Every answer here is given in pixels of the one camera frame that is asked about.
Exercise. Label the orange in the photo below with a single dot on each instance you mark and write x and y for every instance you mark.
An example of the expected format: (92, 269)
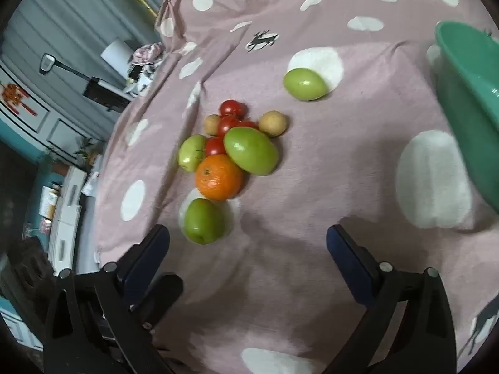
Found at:
(218, 177)

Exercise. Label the light green apple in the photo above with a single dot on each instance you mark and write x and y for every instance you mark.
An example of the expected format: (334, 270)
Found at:
(190, 154)

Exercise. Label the potted plant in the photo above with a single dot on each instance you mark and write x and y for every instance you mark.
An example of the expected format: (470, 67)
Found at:
(84, 150)

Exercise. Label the red wall ornament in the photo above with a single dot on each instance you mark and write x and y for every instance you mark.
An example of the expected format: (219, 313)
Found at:
(17, 99)

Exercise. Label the pink cloth bundle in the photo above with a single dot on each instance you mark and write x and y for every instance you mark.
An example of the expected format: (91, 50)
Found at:
(147, 52)

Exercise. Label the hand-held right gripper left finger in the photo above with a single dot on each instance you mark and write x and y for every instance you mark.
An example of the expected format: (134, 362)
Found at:
(150, 249)

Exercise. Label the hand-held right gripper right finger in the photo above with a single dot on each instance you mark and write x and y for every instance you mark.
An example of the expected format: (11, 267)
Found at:
(351, 265)

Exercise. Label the small green mango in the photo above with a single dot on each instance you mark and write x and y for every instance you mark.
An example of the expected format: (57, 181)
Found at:
(305, 84)

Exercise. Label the pink polka-dot blanket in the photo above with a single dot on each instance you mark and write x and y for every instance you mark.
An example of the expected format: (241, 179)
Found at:
(351, 187)

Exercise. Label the small tan potato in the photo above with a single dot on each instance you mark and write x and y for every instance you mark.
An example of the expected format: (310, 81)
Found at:
(212, 124)
(273, 123)

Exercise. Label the green plastic bowl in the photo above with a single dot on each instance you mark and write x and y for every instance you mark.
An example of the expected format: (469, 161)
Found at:
(471, 124)

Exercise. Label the red tomato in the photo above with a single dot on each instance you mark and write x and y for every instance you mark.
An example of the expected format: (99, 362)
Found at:
(230, 107)
(248, 124)
(227, 125)
(215, 146)

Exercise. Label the round green apple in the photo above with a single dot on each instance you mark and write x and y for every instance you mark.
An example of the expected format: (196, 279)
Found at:
(203, 221)

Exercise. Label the large green mango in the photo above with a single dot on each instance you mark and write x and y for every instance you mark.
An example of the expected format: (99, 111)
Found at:
(251, 150)

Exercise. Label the grey curtain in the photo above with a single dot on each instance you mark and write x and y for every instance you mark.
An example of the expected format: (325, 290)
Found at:
(78, 15)

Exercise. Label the black desk lamp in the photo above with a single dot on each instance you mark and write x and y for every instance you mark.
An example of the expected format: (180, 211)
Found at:
(102, 92)

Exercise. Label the yellow white box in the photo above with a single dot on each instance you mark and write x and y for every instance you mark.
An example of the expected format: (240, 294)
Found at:
(48, 202)

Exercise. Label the white cabinet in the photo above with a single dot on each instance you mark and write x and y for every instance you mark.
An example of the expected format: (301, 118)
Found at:
(64, 218)

